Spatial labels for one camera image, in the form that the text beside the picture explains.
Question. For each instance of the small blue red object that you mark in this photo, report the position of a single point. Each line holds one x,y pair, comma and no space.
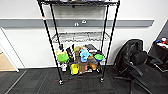
162,40

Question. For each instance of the long grey wall band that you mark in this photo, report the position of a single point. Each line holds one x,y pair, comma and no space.
20,23

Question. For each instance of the large white wall socket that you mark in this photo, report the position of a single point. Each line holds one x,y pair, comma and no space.
84,22

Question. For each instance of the black office chair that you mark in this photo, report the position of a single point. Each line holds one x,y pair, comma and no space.
131,50

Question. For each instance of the dark flat box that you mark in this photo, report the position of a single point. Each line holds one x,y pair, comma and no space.
91,47

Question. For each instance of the white door frame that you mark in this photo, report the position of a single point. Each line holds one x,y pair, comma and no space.
8,50

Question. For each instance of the yellow toy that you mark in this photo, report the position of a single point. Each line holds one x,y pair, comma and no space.
60,51

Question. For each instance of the yellow cup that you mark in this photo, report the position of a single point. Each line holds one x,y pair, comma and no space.
74,69

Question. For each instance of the small white wall socket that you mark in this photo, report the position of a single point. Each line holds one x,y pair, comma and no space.
76,24

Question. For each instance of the tan cardboard packet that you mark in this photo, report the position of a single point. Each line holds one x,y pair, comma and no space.
77,50

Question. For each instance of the orange brown toy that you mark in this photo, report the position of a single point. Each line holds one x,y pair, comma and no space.
92,65

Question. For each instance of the blue plush toy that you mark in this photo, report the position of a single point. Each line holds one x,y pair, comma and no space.
84,54

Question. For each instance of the dark wooden desk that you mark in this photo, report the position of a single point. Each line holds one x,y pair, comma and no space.
160,51

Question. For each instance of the small white bottle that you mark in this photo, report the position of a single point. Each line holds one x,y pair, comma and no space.
64,66

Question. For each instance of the black bottle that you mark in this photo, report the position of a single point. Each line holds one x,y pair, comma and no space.
70,52

